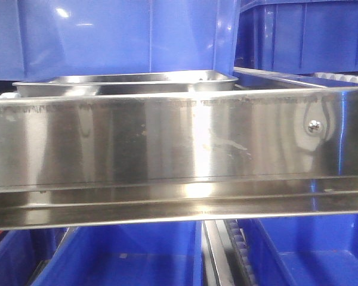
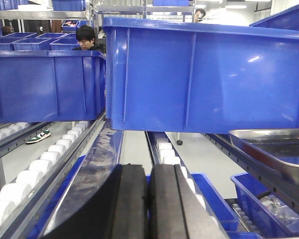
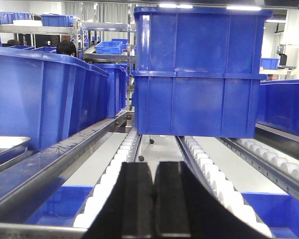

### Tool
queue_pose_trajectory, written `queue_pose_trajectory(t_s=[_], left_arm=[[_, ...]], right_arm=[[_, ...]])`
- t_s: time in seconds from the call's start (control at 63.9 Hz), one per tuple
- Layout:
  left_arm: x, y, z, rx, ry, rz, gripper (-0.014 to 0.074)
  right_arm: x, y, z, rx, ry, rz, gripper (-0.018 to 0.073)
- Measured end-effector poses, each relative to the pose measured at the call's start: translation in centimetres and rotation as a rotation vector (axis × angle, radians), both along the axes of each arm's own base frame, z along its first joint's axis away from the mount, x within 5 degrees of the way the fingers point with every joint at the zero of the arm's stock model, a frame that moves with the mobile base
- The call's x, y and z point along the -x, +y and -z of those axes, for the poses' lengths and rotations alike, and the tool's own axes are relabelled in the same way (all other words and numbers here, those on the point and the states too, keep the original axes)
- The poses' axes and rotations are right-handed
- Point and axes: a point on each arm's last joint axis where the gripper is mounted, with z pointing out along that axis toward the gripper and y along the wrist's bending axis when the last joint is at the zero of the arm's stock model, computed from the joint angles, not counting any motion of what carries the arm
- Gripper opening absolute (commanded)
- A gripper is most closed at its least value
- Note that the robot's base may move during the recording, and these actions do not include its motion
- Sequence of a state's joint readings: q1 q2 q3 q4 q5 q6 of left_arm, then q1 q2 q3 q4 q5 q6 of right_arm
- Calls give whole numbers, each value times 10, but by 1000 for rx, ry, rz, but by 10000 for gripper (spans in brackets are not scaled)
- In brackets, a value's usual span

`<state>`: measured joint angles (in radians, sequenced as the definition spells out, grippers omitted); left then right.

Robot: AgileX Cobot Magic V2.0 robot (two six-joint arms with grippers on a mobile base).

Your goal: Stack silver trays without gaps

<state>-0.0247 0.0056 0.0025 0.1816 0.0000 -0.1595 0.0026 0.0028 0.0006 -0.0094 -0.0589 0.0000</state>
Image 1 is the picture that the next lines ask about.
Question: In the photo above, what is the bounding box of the silver metal tray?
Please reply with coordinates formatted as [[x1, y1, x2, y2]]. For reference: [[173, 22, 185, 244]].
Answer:
[[13, 70, 238, 97]]

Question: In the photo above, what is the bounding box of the blue bin lower centre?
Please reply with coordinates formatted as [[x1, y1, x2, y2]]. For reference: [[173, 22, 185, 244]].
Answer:
[[33, 221, 202, 285]]

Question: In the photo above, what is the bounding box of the roller track lower shelf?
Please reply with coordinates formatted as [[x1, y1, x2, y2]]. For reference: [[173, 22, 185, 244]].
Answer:
[[202, 219, 257, 286]]

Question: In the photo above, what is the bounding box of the blue bin upper right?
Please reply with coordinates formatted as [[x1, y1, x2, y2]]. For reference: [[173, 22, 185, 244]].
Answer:
[[234, 1, 358, 74]]

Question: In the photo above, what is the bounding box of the large blue bin upper left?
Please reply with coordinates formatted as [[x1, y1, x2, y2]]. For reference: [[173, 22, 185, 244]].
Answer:
[[0, 1, 240, 80]]

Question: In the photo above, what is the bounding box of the blue bin lower right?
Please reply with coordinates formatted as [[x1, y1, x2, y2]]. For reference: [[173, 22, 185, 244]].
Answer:
[[238, 214, 358, 285]]

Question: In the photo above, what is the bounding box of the white roller track upper right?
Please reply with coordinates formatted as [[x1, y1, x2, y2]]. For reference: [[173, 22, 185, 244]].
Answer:
[[313, 72, 358, 83]]

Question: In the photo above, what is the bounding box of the blue bin lower left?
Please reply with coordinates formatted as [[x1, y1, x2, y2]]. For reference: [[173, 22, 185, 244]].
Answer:
[[0, 228, 67, 285]]

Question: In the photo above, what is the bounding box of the stainless steel shelf front rail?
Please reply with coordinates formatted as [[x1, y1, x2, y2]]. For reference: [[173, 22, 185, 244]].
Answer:
[[0, 87, 358, 229]]

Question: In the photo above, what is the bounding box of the silver screw on rail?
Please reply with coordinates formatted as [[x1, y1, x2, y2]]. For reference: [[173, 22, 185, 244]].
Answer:
[[307, 120, 323, 133]]

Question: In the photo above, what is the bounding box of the steel divider rail upper shelf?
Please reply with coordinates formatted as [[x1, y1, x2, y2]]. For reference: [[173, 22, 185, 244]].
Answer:
[[233, 67, 334, 90]]

